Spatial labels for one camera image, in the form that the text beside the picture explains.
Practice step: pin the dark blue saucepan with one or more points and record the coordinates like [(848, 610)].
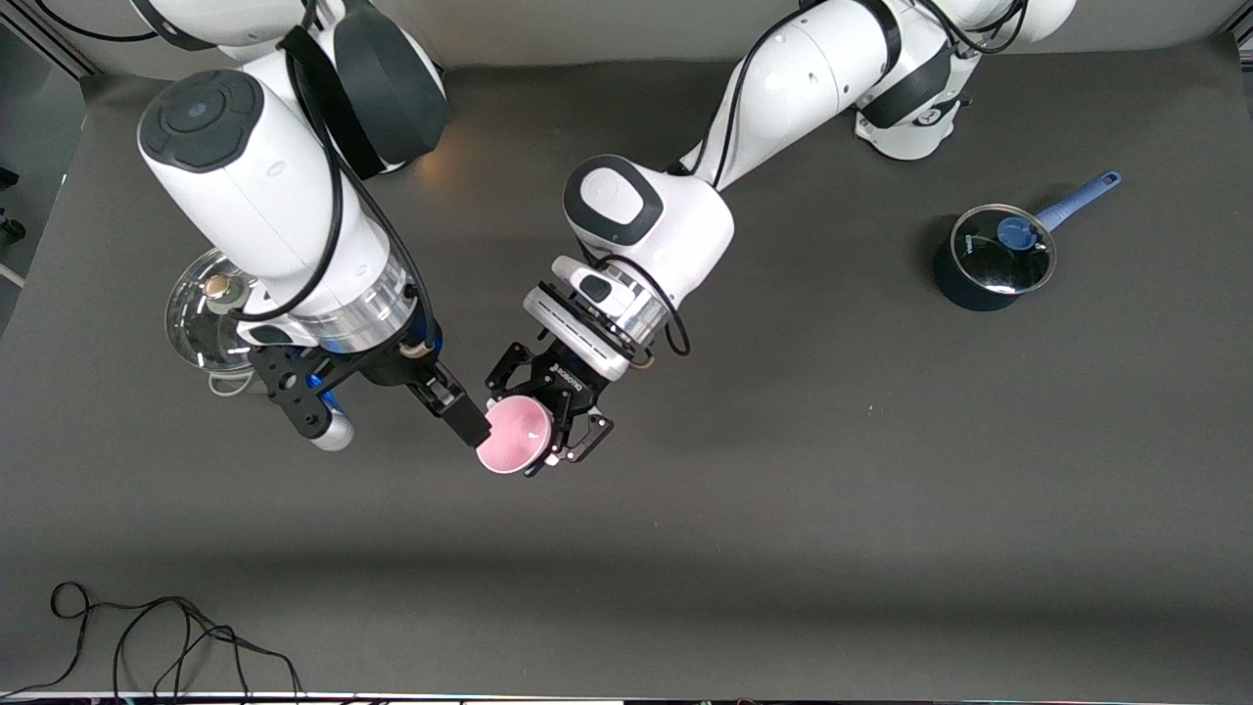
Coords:
[(964, 294)]

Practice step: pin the aluminium frame rail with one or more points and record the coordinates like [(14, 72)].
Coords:
[(59, 44)]

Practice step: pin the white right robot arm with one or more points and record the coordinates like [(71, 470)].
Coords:
[(255, 186)]

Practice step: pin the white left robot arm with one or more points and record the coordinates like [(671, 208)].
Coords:
[(803, 78)]

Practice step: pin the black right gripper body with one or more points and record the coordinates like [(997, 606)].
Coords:
[(403, 370)]

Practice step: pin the glass lid with gold knob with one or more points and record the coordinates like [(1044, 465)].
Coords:
[(201, 323)]

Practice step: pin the glass lid with blue knob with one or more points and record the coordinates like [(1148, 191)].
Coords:
[(979, 259)]

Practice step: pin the pink cup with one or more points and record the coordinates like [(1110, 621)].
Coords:
[(514, 441)]

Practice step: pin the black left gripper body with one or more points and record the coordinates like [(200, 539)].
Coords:
[(561, 375)]

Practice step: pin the black caster wheel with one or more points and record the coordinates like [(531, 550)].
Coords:
[(12, 232)]

